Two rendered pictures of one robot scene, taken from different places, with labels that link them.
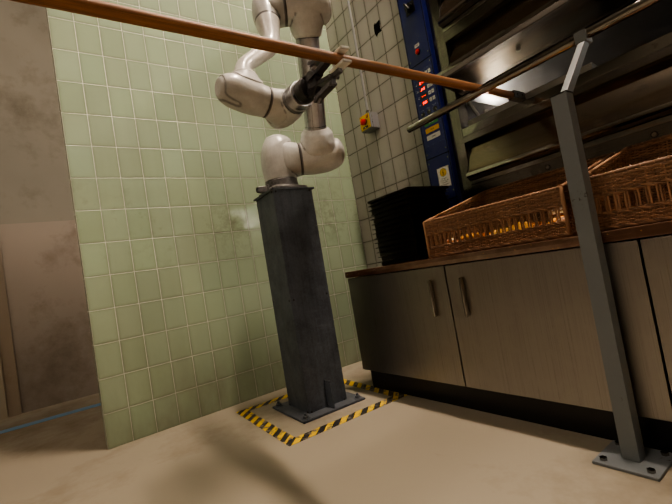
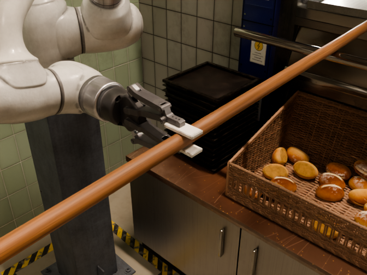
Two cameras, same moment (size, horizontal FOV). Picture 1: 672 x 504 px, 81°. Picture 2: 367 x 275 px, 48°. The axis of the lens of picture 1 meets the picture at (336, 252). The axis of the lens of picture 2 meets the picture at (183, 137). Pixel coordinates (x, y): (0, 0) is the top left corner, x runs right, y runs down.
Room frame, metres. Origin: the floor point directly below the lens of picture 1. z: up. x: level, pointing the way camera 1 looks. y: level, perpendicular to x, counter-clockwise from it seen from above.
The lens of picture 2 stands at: (0.45, 0.03, 1.57)
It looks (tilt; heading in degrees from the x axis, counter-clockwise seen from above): 31 degrees down; 348
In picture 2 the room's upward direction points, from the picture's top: straight up
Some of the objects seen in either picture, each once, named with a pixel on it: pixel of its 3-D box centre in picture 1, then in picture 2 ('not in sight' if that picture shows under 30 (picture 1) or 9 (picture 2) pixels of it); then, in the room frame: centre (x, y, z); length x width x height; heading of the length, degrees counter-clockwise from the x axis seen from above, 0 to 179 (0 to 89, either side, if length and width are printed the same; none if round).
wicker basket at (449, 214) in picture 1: (517, 207); (329, 167); (1.52, -0.72, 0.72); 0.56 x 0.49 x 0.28; 36
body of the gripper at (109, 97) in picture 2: (310, 86); (126, 110); (1.21, -0.01, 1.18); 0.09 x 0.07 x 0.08; 36
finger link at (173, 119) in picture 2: not in sight; (172, 114); (1.10, -0.08, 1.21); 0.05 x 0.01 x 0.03; 36
